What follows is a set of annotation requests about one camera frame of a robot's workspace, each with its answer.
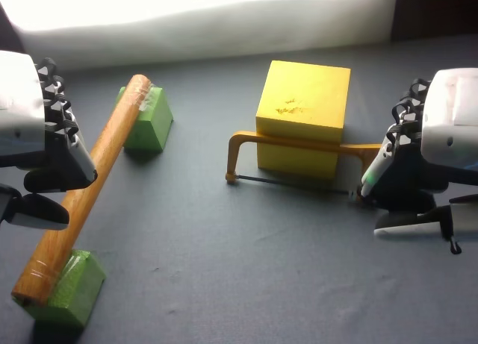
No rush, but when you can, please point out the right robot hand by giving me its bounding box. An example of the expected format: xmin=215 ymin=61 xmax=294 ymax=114
xmin=358 ymin=68 xmax=478 ymax=255

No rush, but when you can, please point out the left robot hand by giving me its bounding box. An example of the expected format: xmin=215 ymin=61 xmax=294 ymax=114
xmin=0 ymin=51 xmax=99 ymax=231

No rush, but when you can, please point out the round wooden dowel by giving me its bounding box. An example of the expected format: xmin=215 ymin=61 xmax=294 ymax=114
xmin=10 ymin=74 xmax=152 ymax=308

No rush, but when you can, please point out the green support block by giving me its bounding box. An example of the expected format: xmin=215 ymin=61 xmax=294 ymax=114
xmin=13 ymin=248 xmax=108 ymax=330
xmin=118 ymin=81 xmax=175 ymax=153

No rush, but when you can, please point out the yellow cube block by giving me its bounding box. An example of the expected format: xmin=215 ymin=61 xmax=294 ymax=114
xmin=255 ymin=60 xmax=352 ymax=181

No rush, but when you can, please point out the white backdrop sheet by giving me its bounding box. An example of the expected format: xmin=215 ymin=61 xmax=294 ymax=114
xmin=0 ymin=0 xmax=400 ymax=73

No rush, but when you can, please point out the grey tablecloth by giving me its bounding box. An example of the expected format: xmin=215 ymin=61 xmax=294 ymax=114
xmin=0 ymin=34 xmax=478 ymax=344

